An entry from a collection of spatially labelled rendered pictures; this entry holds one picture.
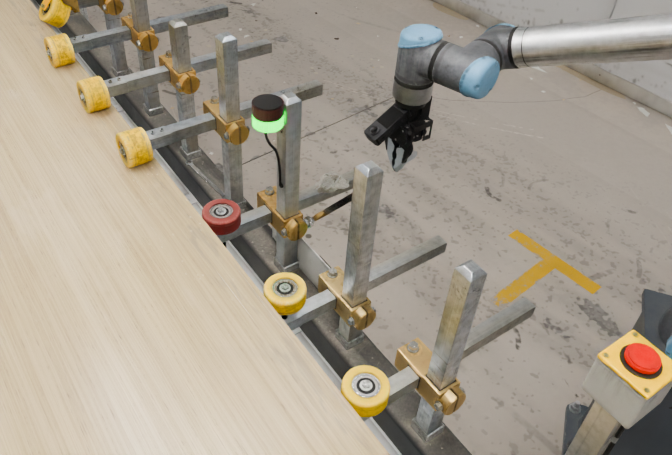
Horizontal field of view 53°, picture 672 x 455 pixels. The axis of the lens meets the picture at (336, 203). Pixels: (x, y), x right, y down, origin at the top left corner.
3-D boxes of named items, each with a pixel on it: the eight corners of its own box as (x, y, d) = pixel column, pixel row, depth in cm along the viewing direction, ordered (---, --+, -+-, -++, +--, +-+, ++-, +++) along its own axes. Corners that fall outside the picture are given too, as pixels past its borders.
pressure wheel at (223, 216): (231, 230, 151) (228, 191, 143) (248, 252, 146) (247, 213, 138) (198, 243, 147) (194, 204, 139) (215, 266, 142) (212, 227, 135)
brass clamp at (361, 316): (338, 280, 143) (340, 264, 140) (377, 322, 135) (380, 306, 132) (314, 292, 141) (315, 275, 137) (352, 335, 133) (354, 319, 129)
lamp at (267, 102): (274, 178, 141) (274, 90, 127) (288, 193, 138) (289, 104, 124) (249, 187, 138) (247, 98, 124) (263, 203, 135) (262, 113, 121)
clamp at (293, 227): (275, 201, 155) (275, 184, 152) (307, 236, 147) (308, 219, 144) (254, 210, 153) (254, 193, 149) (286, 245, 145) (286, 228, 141)
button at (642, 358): (634, 345, 80) (640, 336, 79) (663, 368, 78) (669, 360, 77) (614, 360, 78) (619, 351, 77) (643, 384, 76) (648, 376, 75)
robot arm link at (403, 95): (411, 94, 147) (384, 74, 152) (408, 113, 150) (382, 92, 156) (441, 83, 151) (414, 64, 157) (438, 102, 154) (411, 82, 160)
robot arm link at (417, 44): (431, 44, 138) (391, 29, 142) (422, 96, 146) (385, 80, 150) (454, 29, 144) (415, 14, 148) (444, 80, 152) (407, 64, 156)
